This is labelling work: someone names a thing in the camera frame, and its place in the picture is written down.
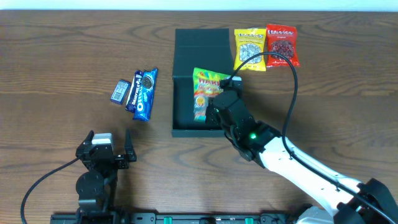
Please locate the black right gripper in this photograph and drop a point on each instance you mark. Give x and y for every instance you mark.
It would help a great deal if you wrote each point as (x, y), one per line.
(216, 107)

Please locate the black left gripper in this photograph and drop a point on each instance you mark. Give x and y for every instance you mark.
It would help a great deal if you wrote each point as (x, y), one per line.
(109, 158)

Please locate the Haribo worms candy bag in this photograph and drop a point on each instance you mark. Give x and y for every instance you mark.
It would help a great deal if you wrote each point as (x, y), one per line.
(206, 84)

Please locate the blue Oreo cookie pack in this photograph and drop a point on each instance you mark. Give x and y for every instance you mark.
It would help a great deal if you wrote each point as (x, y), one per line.
(145, 96)

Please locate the small blue candy box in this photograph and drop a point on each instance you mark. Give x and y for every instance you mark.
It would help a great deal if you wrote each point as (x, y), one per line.
(120, 92)

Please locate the yellow Hacks candy bag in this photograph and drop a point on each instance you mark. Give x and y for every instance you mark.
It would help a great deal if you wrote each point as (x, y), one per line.
(250, 42)

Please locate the red Hacks candy bag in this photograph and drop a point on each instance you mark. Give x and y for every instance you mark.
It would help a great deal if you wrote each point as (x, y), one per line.
(282, 40)

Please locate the Dairy Milk chocolate bar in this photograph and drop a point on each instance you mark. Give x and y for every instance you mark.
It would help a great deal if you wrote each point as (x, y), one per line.
(134, 91)

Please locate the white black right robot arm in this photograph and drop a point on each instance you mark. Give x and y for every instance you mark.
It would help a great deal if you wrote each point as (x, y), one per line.
(345, 199)

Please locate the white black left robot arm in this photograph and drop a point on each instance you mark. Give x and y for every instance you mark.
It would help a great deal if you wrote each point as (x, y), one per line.
(96, 188)

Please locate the dark green gift box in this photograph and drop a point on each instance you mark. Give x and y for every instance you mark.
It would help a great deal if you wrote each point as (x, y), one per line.
(203, 48)

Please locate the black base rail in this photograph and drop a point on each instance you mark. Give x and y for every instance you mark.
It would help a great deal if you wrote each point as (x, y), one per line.
(152, 218)

